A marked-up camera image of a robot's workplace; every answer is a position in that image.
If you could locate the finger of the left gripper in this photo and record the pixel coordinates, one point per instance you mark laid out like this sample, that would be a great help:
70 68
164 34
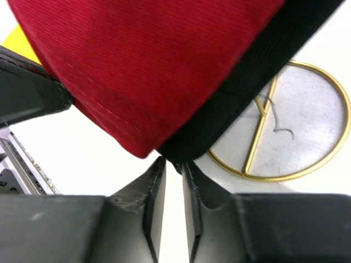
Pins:
27 91

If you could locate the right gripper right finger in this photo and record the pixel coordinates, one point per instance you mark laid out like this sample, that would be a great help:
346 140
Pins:
263 227

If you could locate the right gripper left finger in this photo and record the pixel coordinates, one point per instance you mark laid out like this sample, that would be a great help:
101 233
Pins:
125 227

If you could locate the red baseball cap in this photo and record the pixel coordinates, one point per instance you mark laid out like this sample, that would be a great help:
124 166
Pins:
140 69

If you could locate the yellow plastic bin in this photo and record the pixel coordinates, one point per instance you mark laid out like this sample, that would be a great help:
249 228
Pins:
17 42

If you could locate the aluminium front rail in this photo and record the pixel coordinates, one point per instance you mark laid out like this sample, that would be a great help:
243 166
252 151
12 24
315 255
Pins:
20 173

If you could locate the gold wire hat stand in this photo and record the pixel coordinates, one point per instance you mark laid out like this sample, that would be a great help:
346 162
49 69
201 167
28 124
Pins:
295 125

